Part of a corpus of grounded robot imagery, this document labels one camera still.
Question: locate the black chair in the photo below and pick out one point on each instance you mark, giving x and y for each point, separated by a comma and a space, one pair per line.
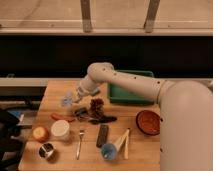
8, 123

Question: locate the green plastic tray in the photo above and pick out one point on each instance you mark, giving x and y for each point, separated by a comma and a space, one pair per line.
118, 95

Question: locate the red-brown bowl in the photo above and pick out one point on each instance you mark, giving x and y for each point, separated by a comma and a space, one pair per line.
148, 122

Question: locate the small dark brush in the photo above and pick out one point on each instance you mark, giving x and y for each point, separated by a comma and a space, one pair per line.
81, 113

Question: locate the blue-grey towel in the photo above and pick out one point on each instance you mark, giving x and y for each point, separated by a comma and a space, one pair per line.
67, 99

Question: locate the apple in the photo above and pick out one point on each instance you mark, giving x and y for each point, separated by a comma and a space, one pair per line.
40, 134

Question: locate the silver fork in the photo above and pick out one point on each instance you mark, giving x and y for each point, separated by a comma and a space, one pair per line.
81, 135

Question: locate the metal cup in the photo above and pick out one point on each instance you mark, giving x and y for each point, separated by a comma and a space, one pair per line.
46, 150

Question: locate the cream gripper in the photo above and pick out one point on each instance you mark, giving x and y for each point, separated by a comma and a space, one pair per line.
75, 96

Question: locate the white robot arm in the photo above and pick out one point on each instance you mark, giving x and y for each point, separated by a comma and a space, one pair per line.
186, 113

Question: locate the pine cone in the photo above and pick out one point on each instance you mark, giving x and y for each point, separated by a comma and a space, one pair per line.
96, 107

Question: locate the dark spoon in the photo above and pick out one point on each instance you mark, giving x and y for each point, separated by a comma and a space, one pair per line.
105, 119

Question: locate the white cone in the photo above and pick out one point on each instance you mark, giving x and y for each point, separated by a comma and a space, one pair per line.
118, 143

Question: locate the wooden stick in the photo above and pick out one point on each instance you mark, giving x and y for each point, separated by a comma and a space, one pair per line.
126, 150

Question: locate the white lidded jar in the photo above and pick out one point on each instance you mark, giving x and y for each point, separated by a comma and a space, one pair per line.
61, 130

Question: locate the orange carrot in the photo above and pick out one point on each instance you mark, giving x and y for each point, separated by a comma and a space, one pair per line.
62, 117

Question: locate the black remote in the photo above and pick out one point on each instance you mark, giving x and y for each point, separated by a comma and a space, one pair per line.
102, 135

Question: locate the blue cup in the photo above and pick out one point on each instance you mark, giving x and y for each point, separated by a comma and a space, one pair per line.
109, 151

